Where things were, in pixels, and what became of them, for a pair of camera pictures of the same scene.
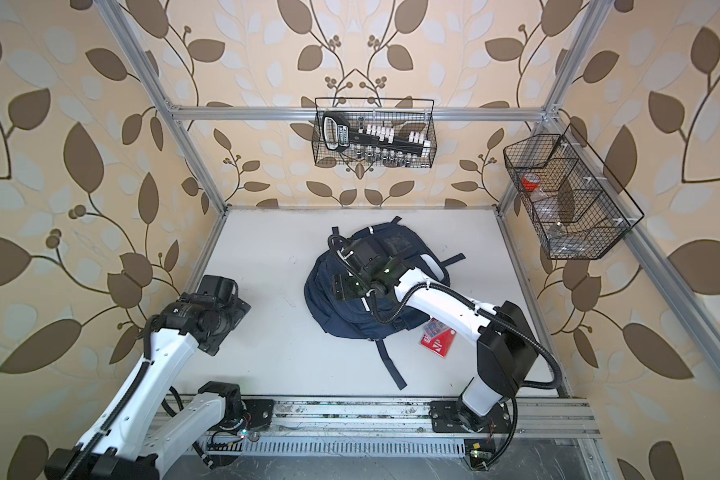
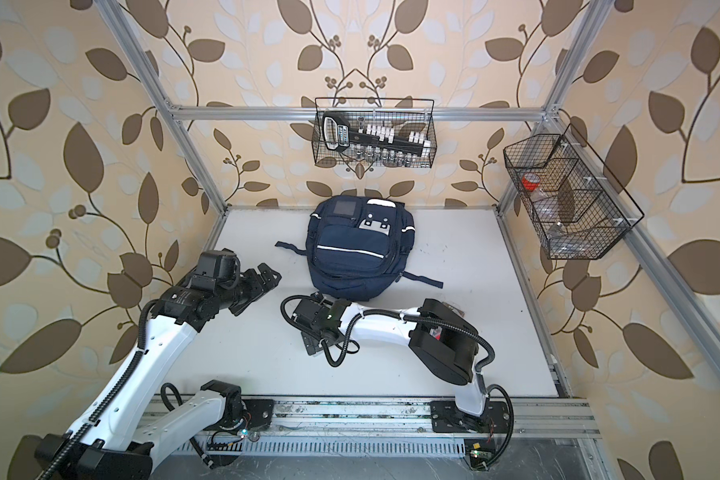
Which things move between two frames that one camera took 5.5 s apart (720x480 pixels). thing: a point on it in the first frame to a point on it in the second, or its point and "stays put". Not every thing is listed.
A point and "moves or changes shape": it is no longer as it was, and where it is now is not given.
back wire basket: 404,114 stays put
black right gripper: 341,286 to 311,343
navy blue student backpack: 349,285 moves or changes shape
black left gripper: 240,310 to 258,286
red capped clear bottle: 531,181 stays put
